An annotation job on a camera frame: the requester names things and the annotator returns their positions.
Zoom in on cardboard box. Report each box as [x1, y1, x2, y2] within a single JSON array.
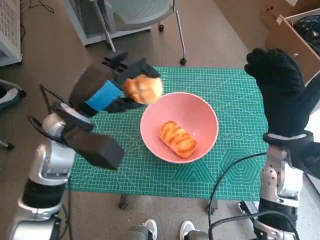
[[259, 0, 320, 83]]

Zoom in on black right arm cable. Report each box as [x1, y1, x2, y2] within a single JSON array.
[[207, 151, 300, 240]]

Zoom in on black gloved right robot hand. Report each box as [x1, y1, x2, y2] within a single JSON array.
[[244, 47, 320, 138]]

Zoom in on metal bracket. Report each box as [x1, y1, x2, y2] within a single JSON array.
[[237, 199, 261, 215]]

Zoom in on white rounded object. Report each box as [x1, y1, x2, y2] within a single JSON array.
[[304, 109, 320, 133]]

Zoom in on bundle of dark cables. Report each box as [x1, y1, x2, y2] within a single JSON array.
[[292, 14, 320, 57]]

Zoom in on white perforated cabinet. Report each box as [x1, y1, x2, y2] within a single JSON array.
[[0, 0, 23, 67]]

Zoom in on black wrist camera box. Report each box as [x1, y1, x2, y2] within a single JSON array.
[[287, 139, 320, 180], [62, 124, 126, 171]]

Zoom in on white and grey foot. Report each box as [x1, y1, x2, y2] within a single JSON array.
[[124, 219, 158, 240], [180, 220, 210, 240]]

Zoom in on person's foot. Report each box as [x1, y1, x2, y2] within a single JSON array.
[[0, 79, 27, 111]]

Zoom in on rectangular striped bread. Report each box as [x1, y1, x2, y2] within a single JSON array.
[[159, 120, 198, 159]]

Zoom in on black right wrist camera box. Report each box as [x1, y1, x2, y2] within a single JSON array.
[[287, 139, 320, 180]]

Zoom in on black table foot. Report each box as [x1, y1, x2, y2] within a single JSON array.
[[207, 199, 219, 215], [119, 194, 129, 210]]

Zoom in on grey mesh office chair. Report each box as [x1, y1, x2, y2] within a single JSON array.
[[101, 0, 188, 66]]

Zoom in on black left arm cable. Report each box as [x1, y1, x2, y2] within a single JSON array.
[[26, 84, 75, 240]]

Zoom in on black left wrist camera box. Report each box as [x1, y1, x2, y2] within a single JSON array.
[[62, 124, 126, 171]]

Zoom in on black floor cable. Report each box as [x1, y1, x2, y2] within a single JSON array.
[[19, 0, 55, 13]]

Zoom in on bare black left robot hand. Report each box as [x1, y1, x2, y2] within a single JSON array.
[[67, 51, 162, 118]]

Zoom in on black chair caster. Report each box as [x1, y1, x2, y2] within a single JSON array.
[[0, 139, 15, 151]]

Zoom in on pink bowl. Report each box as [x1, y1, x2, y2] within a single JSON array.
[[139, 91, 219, 164]]

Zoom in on round bread bun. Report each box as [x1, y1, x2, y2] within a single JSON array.
[[121, 73, 163, 105]]

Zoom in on green cutting mat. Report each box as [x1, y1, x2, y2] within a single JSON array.
[[67, 66, 270, 202]]

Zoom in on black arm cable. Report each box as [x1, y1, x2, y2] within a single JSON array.
[[207, 151, 300, 240], [26, 84, 75, 240]]

